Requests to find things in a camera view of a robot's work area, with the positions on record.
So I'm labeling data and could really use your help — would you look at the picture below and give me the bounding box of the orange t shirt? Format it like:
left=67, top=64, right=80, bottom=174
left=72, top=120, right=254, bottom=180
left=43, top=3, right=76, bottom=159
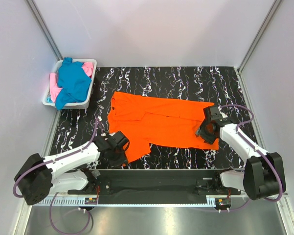
left=108, top=92, right=219, bottom=163

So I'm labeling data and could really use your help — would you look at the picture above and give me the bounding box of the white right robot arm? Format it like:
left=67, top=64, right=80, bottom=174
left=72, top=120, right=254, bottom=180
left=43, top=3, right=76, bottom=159
left=195, top=105, right=286, bottom=202

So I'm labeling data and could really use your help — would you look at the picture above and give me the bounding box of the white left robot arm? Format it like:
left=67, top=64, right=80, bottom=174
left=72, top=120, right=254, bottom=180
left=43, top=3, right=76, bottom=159
left=13, top=131, right=130, bottom=206

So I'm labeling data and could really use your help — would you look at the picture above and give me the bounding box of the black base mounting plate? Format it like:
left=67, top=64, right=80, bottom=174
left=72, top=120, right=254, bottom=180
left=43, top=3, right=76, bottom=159
left=68, top=169, right=241, bottom=207

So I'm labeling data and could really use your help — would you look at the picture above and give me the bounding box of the blue t shirt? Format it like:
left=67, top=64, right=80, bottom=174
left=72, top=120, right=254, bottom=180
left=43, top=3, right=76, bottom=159
left=55, top=57, right=91, bottom=110

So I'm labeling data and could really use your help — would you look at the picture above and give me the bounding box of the light blue garment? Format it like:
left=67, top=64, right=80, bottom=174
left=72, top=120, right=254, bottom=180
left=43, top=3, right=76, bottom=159
left=46, top=96, right=53, bottom=103

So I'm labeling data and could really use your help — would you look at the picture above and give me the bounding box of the pink t shirt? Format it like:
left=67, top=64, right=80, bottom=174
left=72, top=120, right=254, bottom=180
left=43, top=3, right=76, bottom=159
left=47, top=62, right=94, bottom=103

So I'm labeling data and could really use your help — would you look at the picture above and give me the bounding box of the white plastic laundry basket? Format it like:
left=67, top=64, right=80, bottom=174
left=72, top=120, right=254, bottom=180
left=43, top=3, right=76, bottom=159
left=43, top=57, right=97, bottom=110

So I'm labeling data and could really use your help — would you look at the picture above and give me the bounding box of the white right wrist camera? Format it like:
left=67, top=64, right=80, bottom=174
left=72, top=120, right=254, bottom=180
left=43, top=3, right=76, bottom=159
left=218, top=106, right=228, bottom=118

